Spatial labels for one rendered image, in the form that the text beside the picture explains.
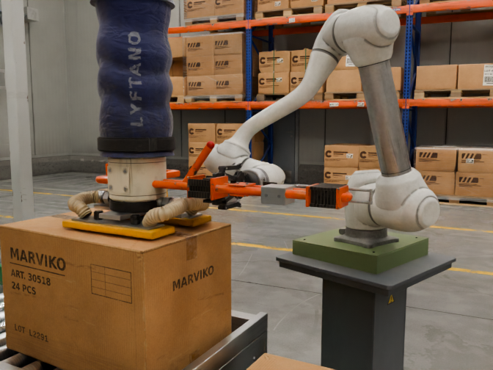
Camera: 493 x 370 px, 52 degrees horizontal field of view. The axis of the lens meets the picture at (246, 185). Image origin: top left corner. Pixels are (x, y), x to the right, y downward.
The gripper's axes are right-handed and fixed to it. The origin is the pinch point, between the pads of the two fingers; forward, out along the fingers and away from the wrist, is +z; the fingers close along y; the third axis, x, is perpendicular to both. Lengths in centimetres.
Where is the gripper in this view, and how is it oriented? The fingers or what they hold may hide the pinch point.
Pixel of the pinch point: (213, 189)
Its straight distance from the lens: 140.6
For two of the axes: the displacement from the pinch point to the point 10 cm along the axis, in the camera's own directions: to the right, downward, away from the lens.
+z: -4.7, 0.9, -8.8
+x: -8.8, -0.6, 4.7
